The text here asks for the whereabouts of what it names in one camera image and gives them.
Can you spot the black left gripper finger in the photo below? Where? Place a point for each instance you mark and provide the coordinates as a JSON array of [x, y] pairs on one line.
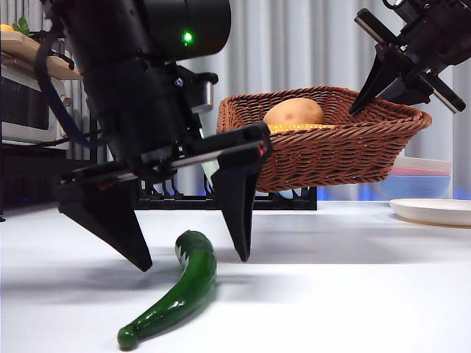
[[237, 198], [106, 217]]

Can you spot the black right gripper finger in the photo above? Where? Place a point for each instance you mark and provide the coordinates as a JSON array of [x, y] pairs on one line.
[[384, 73], [414, 90]]

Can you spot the green curved cucumber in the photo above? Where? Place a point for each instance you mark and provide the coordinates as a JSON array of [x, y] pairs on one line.
[[193, 279]]

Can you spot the brown wicker basket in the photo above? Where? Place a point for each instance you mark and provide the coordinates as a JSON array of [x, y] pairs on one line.
[[324, 158]]

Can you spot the orange-yellow corn cob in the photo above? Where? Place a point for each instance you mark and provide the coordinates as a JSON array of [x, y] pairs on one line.
[[301, 127]]

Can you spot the tan potato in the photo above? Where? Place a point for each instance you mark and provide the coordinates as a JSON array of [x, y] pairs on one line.
[[294, 112]]

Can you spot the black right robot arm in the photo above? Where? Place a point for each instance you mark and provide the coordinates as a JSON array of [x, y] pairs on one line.
[[458, 29]]

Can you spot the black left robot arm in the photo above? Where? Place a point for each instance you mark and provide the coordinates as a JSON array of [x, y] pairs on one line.
[[129, 25]]

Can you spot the black dish rack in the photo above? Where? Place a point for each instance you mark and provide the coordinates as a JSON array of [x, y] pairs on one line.
[[287, 202]]

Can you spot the white bowl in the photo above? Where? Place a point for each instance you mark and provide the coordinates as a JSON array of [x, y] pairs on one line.
[[427, 162]]

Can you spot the pink bowl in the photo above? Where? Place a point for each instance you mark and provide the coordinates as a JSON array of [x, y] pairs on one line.
[[419, 170]]

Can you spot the grey curtain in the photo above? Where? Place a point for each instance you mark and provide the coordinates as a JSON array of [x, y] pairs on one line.
[[294, 44]]

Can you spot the blue bowl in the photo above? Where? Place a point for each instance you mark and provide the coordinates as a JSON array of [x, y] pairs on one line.
[[416, 187]]

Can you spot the silver toaster oven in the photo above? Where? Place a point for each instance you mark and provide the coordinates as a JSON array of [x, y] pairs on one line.
[[22, 110]]

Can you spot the white flat plate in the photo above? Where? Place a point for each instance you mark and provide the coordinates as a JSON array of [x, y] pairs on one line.
[[434, 211]]

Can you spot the wooden cutting board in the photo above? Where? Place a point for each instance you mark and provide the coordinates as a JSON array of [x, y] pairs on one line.
[[22, 53]]

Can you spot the green leaves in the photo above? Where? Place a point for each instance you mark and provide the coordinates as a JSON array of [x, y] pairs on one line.
[[22, 26]]

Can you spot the yellow fruit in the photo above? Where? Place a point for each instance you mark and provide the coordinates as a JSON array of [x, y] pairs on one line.
[[4, 28]]

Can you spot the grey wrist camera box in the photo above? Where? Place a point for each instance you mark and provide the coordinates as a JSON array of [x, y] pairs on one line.
[[204, 90]]

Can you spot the black metal shelf frame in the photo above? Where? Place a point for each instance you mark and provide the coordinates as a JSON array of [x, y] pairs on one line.
[[22, 176]]

